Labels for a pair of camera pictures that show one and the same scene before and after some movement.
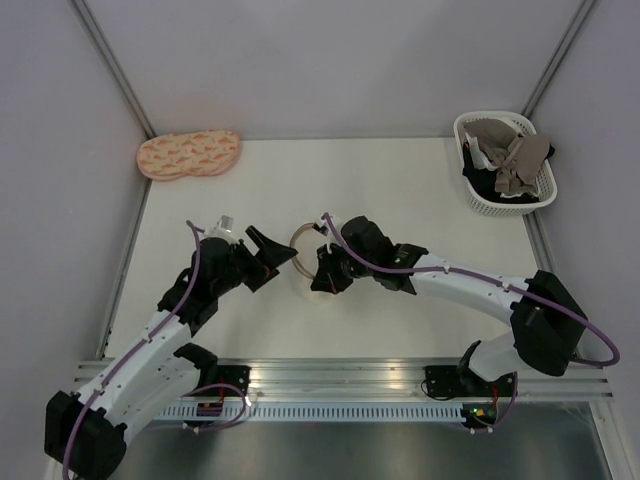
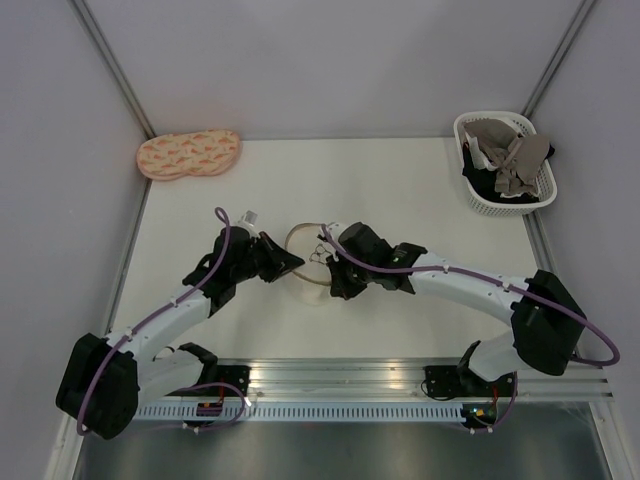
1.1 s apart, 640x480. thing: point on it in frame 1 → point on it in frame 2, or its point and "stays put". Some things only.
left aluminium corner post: [100, 46] stays put
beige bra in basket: [517, 159] stays put
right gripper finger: [324, 282] → [344, 289]
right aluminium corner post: [558, 57] stays put
